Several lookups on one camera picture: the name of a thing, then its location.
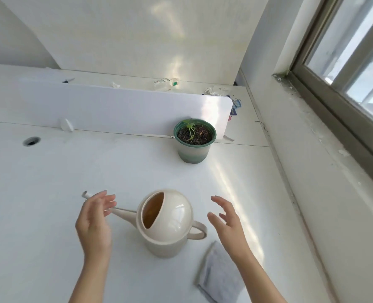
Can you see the dark potting soil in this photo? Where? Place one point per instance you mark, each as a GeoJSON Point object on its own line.
{"type": "Point", "coordinates": [202, 135]}

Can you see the white divider clip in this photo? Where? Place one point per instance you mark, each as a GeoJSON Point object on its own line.
{"type": "Point", "coordinates": [66, 125]}
{"type": "Point", "coordinates": [228, 138]}

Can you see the white desk divider panel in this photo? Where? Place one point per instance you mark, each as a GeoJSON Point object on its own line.
{"type": "Point", "coordinates": [126, 107]}

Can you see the person's right thumb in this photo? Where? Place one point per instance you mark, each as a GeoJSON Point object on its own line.
{"type": "Point", "coordinates": [215, 221]}

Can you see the clear plastic bottle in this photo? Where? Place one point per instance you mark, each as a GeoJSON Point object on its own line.
{"type": "Point", "coordinates": [165, 84]}

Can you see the person's left forearm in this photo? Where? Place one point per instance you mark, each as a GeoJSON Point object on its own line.
{"type": "Point", "coordinates": [90, 280]}

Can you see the person's right forearm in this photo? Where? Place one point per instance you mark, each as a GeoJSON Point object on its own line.
{"type": "Point", "coordinates": [259, 280]}

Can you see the crumpled white paper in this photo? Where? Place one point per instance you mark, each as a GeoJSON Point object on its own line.
{"type": "Point", "coordinates": [216, 90]}

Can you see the small green seedling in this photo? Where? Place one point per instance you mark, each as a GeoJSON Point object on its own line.
{"type": "Point", "coordinates": [191, 130]}

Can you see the person's left hand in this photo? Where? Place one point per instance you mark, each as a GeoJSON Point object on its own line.
{"type": "Point", "coordinates": [93, 230]}

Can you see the blue and white packet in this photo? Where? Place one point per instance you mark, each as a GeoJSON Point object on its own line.
{"type": "Point", "coordinates": [236, 107]}

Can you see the grey folded cloth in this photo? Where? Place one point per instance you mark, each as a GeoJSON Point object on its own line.
{"type": "Point", "coordinates": [219, 274]}

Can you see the crumpled white tissue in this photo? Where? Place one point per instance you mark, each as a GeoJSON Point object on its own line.
{"type": "Point", "coordinates": [116, 85]}

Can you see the cream plastic watering can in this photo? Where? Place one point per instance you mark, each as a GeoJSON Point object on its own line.
{"type": "Point", "coordinates": [170, 227]}

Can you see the person's right hand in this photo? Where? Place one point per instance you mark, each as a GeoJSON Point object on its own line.
{"type": "Point", "coordinates": [232, 236]}

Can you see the green and white flower pot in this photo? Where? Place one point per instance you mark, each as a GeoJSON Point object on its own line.
{"type": "Point", "coordinates": [194, 153]}

